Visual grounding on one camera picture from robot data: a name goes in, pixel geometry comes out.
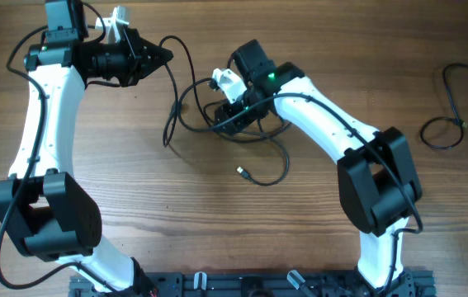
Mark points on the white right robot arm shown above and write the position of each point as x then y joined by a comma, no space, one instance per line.
377,180

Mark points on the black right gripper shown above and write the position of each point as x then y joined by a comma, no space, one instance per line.
228,115

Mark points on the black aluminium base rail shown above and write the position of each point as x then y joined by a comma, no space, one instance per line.
327,283

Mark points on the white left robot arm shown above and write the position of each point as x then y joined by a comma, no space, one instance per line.
43,210

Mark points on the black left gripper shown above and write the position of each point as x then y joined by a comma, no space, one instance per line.
138,49

